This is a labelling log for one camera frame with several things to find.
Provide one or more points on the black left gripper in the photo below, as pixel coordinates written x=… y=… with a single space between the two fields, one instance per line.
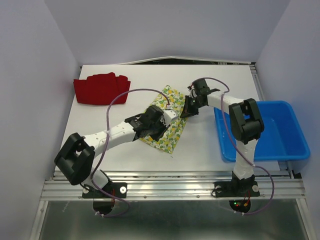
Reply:
x=163 y=128

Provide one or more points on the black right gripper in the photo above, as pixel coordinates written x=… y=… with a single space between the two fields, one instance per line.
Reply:
x=187 y=111

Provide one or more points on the lemon print skirt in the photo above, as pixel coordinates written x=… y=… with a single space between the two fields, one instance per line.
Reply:
x=171 y=137

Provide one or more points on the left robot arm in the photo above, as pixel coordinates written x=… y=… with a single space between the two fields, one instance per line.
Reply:
x=76 y=156

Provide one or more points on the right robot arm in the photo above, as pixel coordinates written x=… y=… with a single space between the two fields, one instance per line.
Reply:
x=246 y=125

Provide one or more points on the red folded skirt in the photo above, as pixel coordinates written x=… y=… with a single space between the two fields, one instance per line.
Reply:
x=100 y=89

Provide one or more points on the blue plastic bin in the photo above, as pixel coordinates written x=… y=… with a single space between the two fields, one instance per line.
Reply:
x=282 y=138

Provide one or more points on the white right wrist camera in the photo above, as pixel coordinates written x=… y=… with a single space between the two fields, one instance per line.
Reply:
x=192 y=91

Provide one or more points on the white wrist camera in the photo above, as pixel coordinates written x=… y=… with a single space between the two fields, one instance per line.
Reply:
x=169 y=115
x=192 y=91

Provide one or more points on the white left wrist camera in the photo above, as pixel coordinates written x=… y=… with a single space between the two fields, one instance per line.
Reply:
x=169 y=115

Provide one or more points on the aluminium front rail frame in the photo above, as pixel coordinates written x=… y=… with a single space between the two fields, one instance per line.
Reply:
x=175 y=185

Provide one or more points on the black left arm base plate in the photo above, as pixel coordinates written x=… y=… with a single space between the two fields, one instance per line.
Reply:
x=117 y=189

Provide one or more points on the aluminium right side rail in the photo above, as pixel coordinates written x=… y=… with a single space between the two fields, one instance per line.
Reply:
x=257 y=82

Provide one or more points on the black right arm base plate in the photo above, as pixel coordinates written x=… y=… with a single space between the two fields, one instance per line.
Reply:
x=235 y=191

